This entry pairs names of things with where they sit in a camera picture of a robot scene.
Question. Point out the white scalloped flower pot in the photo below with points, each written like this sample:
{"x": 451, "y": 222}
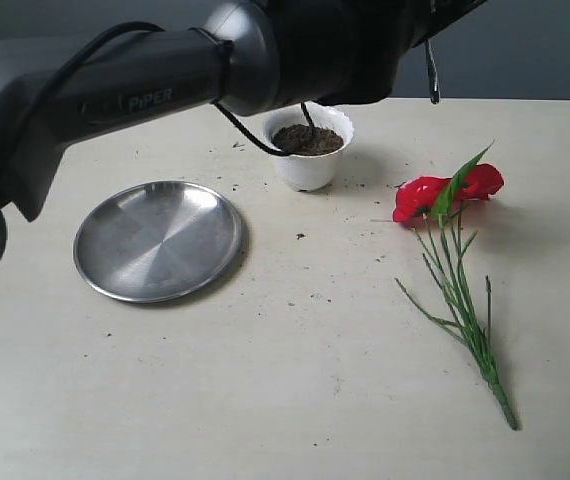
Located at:
{"x": 308, "y": 173}

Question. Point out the stainless steel spork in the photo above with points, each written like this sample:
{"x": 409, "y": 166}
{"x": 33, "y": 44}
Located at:
{"x": 434, "y": 88}

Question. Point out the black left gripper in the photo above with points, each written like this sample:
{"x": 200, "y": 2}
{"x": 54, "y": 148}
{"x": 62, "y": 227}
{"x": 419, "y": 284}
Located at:
{"x": 423, "y": 19}

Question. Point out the dark brown potting soil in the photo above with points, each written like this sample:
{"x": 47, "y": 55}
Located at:
{"x": 306, "y": 141}

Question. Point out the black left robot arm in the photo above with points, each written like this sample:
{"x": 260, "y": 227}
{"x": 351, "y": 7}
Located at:
{"x": 249, "y": 58}

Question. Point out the red artificial flower with stems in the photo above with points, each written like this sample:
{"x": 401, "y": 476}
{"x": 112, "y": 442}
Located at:
{"x": 440, "y": 202}

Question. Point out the round stainless steel plate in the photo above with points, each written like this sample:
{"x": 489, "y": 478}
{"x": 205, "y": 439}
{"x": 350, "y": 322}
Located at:
{"x": 157, "y": 241}

